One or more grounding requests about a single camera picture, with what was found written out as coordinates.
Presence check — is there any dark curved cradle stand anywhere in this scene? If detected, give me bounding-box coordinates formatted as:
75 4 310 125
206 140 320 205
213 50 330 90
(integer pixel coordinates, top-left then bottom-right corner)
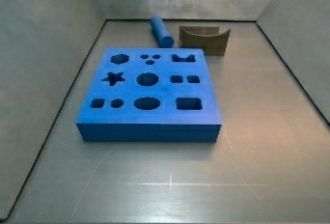
179 26 231 56

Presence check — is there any blue shape-sorting block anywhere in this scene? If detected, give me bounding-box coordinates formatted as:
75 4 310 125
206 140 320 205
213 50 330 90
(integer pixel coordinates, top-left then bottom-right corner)
76 48 222 143

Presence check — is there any blue cylinder peg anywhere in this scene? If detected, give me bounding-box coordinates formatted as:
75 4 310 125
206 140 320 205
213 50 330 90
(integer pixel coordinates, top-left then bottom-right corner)
150 15 174 48

